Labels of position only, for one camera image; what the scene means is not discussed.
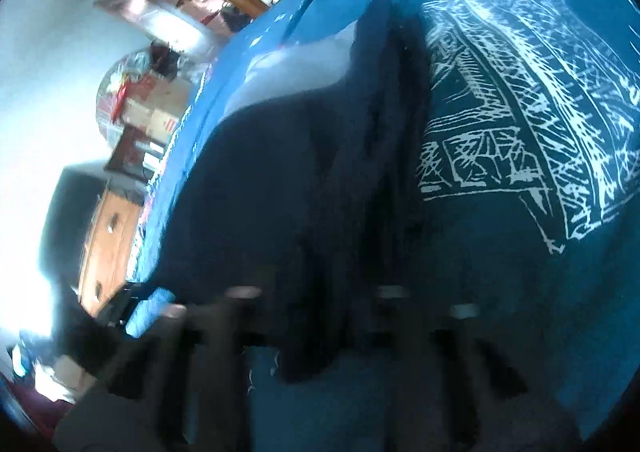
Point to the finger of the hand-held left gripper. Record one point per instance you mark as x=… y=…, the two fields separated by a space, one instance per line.
x=120 y=304

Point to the small cardboard box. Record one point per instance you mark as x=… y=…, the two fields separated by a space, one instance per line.
x=160 y=90

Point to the wooden dresser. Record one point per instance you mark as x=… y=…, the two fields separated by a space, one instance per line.
x=107 y=247

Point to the black television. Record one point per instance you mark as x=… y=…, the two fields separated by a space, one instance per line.
x=70 y=222

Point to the blue printed blanket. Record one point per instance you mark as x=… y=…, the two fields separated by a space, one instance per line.
x=500 y=232

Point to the large cardboard box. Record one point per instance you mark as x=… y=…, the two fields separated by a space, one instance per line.
x=150 y=120

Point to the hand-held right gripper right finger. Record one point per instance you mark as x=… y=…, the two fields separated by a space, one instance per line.
x=440 y=342

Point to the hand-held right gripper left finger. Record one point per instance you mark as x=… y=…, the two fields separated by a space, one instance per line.
x=220 y=332

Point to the dark wooden chair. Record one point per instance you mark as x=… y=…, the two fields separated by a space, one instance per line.
x=135 y=155

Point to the dark blue denim shirt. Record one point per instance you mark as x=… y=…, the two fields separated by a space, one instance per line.
x=300 y=182

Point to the round folding tabletop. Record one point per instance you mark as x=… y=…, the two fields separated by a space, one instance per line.
x=112 y=92

